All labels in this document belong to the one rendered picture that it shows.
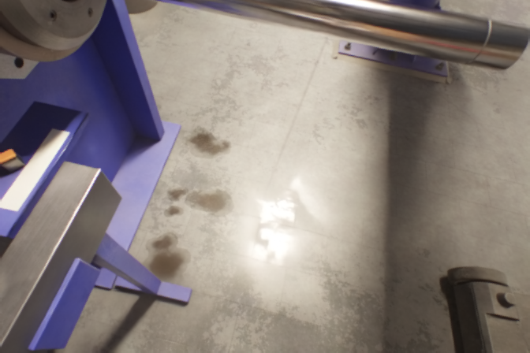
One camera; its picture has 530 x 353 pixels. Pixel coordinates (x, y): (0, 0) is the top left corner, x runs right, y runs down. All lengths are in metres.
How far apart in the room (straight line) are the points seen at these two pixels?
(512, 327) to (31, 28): 1.65
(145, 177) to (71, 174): 0.95
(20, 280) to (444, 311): 1.50
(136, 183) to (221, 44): 1.09
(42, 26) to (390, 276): 1.48
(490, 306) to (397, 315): 0.32
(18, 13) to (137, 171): 1.09
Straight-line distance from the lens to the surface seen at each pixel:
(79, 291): 0.72
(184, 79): 1.98
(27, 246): 0.64
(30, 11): 0.66
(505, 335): 1.56
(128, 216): 1.54
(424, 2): 2.33
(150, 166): 1.63
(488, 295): 1.54
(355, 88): 2.09
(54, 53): 0.77
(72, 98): 1.25
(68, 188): 0.66
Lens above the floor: 1.41
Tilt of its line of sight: 59 degrees down
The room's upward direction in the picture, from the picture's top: 9 degrees clockwise
